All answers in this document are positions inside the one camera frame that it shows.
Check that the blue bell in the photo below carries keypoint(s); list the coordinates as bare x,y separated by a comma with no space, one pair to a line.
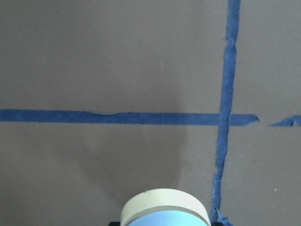
164,207

